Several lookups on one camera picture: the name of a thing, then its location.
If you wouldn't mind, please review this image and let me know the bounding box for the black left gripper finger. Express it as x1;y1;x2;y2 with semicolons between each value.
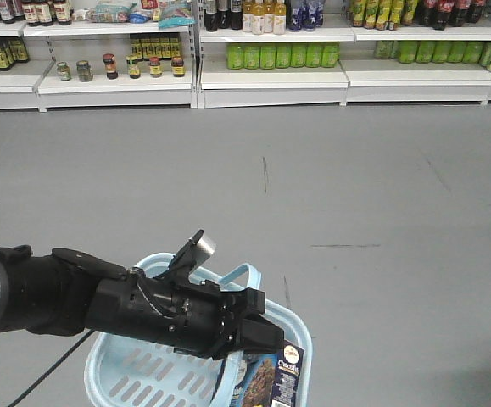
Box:
238;314;284;351

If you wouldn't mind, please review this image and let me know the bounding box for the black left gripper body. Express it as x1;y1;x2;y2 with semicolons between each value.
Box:
85;274;265;360

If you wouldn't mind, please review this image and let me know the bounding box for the Chocofello cookie box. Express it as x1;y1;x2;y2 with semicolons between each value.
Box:
229;340;304;407

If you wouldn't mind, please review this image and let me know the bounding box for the light blue plastic basket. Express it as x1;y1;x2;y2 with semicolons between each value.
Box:
84;253;314;406

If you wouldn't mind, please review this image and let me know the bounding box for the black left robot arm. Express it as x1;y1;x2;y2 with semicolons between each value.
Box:
0;245;284;360

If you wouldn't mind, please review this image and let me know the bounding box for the white store shelving unit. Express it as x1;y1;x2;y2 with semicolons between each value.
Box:
0;15;491;112

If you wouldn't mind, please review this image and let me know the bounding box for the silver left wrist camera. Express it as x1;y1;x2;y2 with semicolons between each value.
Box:
168;229;216;278

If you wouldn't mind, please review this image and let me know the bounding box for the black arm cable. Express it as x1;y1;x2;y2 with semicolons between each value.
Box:
6;330;96;407

